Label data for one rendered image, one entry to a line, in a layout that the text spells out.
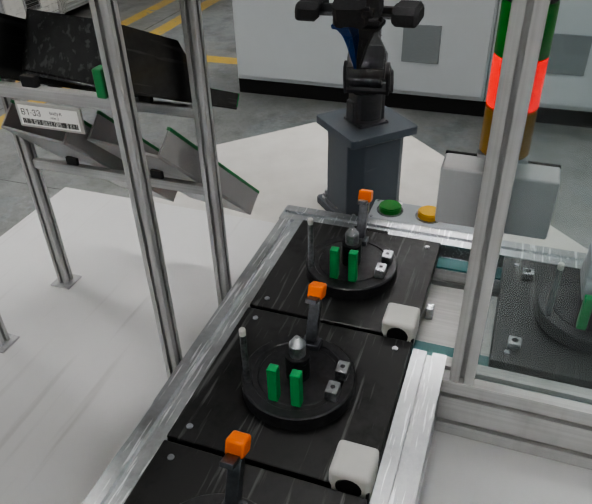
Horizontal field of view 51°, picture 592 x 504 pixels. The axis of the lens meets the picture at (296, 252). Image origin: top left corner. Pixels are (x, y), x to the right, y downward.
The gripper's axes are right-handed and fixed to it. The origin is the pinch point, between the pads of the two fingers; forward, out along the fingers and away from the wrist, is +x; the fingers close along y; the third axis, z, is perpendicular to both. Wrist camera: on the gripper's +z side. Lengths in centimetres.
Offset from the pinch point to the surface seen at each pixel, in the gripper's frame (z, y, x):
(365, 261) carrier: 18.3, 7.0, 26.8
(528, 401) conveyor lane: 36, 32, 31
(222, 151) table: -34, -43, 39
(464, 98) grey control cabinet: -280, -5, 109
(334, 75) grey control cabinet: -277, -86, 102
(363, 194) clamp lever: 12.2, 4.8, 18.8
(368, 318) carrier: 28.6, 10.1, 29.0
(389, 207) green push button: -1.2, 6.4, 28.3
